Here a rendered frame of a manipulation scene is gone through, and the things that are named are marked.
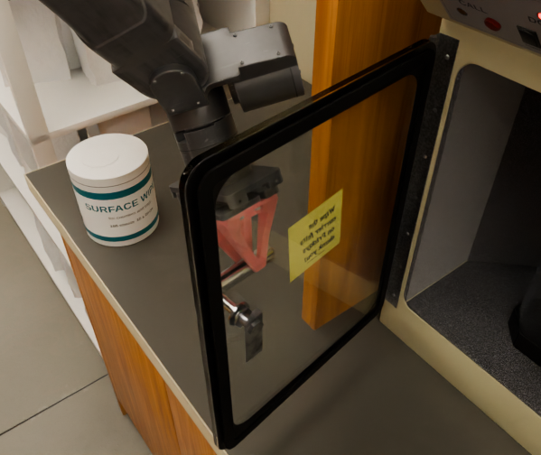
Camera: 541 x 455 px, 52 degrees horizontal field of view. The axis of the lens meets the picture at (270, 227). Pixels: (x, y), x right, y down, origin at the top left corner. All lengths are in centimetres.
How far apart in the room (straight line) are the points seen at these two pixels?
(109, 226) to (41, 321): 128
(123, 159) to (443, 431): 61
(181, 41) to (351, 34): 22
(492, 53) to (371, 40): 12
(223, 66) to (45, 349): 174
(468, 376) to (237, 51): 51
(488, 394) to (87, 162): 67
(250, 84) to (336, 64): 12
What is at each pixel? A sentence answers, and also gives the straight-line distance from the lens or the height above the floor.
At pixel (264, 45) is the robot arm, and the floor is 141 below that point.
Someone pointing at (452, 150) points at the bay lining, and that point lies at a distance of 65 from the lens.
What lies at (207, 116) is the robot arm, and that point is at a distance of 50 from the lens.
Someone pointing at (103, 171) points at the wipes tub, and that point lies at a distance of 92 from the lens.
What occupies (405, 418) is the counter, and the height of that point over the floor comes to 94.
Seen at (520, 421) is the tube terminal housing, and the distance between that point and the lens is 78.
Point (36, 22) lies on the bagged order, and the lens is 151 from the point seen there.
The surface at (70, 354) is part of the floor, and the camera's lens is 208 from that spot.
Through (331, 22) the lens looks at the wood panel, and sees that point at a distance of 56.
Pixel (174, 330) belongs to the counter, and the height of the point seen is 94.
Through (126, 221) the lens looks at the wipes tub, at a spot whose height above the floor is 100.
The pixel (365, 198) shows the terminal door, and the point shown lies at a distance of 59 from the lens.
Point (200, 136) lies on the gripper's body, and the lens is 50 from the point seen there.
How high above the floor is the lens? 161
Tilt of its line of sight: 42 degrees down
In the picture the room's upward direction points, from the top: straight up
